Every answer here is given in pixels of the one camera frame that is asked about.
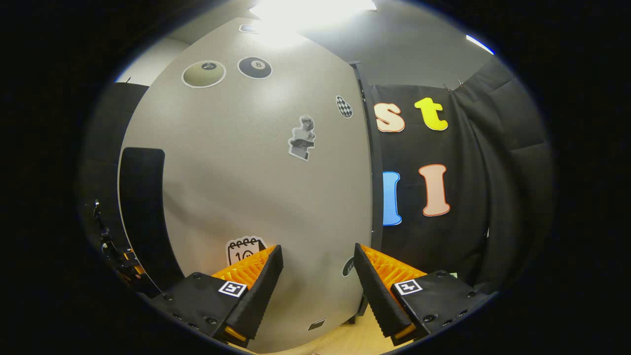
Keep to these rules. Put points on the beige cabinet door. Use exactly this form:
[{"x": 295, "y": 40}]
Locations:
[{"x": 256, "y": 187}]

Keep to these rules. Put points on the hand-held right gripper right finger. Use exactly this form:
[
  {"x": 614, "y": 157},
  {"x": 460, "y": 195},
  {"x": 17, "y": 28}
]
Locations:
[{"x": 374, "y": 296}]

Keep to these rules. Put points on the black backdrop cloth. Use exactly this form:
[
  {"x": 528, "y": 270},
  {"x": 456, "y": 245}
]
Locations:
[{"x": 493, "y": 172}]

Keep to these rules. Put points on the large ceiling light panel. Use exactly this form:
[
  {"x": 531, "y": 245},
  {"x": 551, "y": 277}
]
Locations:
[{"x": 310, "y": 10}]

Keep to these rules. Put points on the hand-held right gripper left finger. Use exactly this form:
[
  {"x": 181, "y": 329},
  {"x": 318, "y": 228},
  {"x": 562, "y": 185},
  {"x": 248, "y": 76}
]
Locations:
[{"x": 261, "y": 298}]

